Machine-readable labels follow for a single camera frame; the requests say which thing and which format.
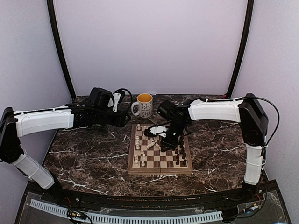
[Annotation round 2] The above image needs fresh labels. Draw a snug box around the wooden chess board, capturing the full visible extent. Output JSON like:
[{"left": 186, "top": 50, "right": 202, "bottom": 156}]
[{"left": 127, "top": 124, "right": 193, "bottom": 175}]

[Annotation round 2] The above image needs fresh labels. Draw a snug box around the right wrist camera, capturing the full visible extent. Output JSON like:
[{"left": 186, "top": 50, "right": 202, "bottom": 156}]
[{"left": 157, "top": 100, "right": 176, "bottom": 120}]

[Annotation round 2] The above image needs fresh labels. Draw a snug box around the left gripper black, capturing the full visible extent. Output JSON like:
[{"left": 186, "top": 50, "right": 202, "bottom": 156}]
[{"left": 93, "top": 109, "right": 131, "bottom": 127}]

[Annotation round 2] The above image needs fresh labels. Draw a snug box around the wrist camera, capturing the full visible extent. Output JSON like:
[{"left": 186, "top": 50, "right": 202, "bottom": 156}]
[
  {"left": 157, "top": 100, "right": 176, "bottom": 120},
  {"left": 88, "top": 87, "right": 112, "bottom": 109}
]

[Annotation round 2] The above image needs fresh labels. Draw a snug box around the white cable duct strip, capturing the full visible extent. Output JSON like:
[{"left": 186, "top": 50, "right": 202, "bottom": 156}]
[{"left": 29, "top": 199, "right": 223, "bottom": 224}]

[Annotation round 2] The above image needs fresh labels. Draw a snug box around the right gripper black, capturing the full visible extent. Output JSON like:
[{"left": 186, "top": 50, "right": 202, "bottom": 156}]
[{"left": 160, "top": 120, "right": 188, "bottom": 152}]

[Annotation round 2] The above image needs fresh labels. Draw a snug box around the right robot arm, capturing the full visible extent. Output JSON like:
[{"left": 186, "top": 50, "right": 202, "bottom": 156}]
[{"left": 157, "top": 93, "right": 268, "bottom": 203}]

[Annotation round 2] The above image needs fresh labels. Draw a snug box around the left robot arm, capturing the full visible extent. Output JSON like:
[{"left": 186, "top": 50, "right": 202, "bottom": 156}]
[{"left": 0, "top": 104, "right": 130, "bottom": 203}]

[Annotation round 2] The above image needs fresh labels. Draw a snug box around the black frame post left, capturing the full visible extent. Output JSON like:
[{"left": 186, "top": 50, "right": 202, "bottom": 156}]
[{"left": 46, "top": 0, "right": 77, "bottom": 100}]

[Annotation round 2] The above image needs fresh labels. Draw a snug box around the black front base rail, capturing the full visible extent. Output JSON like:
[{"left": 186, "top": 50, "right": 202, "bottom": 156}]
[{"left": 23, "top": 181, "right": 278, "bottom": 210}]

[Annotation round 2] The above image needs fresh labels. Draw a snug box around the white chess queen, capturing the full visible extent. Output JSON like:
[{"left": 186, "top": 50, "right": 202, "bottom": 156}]
[{"left": 146, "top": 141, "right": 156, "bottom": 149}]

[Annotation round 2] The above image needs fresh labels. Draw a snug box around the yellow inside patterned mug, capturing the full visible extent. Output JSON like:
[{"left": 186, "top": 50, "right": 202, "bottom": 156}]
[{"left": 131, "top": 93, "right": 153, "bottom": 118}]

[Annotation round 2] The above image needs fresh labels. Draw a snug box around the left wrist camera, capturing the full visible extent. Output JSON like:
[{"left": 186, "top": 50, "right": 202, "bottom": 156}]
[{"left": 88, "top": 87, "right": 112, "bottom": 109}]

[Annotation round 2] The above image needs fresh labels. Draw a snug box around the black frame post right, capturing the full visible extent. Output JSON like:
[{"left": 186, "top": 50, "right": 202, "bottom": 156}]
[{"left": 226, "top": 0, "right": 254, "bottom": 98}]

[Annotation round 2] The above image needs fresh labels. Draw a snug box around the black frame post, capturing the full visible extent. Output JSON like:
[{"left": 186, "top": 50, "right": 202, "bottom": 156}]
[
  {"left": 226, "top": 0, "right": 254, "bottom": 98},
  {"left": 46, "top": 0, "right": 77, "bottom": 100}
]

